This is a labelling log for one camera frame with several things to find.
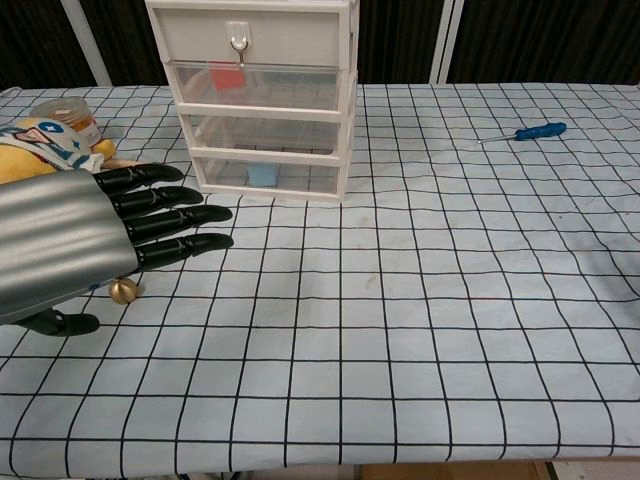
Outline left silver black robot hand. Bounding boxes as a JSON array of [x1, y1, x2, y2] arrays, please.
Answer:
[[0, 163, 235, 336]]

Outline small gold ball pendant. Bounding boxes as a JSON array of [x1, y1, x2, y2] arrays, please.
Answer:
[[109, 278, 144, 305]]

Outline yellow plush toy striped cloth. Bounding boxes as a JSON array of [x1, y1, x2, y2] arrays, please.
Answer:
[[0, 117, 119, 184]]

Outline clear jar with orange contents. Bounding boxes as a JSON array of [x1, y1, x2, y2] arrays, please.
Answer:
[[30, 97, 101, 150]]

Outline light blue card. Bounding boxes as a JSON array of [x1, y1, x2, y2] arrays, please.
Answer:
[[247, 164, 278, 189]]

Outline red card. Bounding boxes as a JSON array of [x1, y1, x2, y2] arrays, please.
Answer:
[[209, 61, 246, 91]]

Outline white plastic drawer unit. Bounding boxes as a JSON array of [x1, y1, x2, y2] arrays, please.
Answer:
[[144, 0, 360, 202]]

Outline light blue checked tablecloth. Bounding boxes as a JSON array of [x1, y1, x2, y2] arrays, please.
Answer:
[[0, 82, 640, 480]]

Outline brown cardboard box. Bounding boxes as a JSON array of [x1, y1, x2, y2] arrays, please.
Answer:
[[359, 462, 551, 480]]

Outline white partition post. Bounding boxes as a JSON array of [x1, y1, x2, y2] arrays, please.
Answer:
[[428, 0, 464, 84], [64, 0, 112, 87]]

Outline blue handled screwdriver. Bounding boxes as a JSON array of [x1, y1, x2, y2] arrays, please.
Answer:
[[478, 121, 568, 146]]

